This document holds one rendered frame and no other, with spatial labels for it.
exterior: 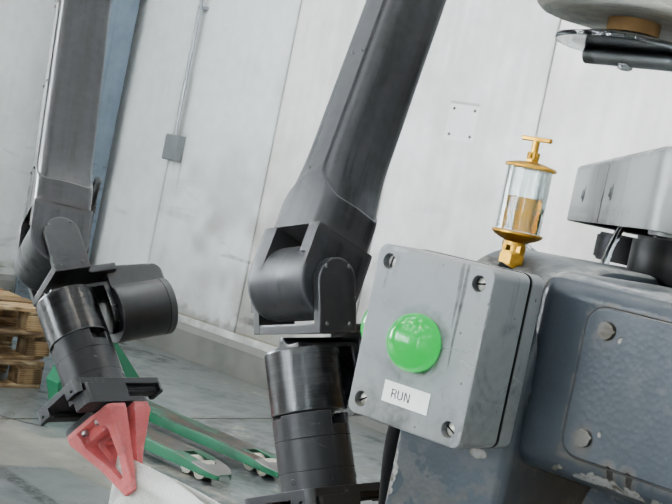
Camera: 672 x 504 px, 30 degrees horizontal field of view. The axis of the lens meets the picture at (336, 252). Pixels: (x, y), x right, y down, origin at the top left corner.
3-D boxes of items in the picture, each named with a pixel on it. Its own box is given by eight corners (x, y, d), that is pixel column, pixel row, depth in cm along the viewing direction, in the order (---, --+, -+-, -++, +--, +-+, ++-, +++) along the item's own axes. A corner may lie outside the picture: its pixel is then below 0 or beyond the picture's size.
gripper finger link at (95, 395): (177, 473, 112) (143, 381, 116) (115, 478, 106) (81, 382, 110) (133, 507, 115) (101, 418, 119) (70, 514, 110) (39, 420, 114)
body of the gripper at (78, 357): (167, 394, 117) (141, 326, 120) (80, 395, 109) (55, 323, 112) (127, 428, 120) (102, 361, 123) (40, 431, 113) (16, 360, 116)
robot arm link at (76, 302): (26, 310, 121) (39, 279, 117) (93, 300, 125) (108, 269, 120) (47, 373, 118) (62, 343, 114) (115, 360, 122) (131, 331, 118)
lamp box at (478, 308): (345, 409, 66) (380, 242, 65) (399, 410, 69) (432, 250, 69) (457, 451, 61) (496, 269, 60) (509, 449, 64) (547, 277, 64)
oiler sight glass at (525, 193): (486, 224, 70) (499, 163, 69) (511, 229, 72) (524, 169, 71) (523, 232, 68) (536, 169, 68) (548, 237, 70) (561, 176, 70)
